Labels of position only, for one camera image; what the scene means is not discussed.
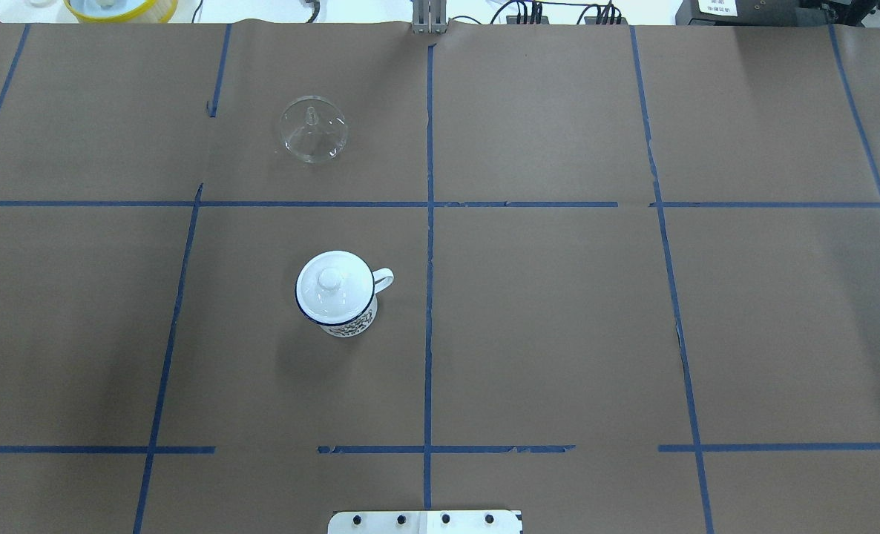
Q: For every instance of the yellow tape roll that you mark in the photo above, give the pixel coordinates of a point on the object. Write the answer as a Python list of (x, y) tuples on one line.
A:
[(122, 12)]

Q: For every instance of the white enamel cup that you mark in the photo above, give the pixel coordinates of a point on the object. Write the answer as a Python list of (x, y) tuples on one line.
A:
[(382, 279)]

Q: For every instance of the black equipment box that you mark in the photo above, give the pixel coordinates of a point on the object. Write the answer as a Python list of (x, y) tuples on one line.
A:
[(754, 13)]

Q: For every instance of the aluminium frame post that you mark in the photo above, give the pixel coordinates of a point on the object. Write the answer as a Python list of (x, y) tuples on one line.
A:
[(429, 16)]

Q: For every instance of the black cable connector block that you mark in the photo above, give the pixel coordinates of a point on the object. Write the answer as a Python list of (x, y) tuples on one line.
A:
[(601, 15), (527, 13)]

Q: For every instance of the white enamel cup lid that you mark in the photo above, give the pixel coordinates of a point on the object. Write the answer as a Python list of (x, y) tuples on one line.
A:
[(334, 288)]

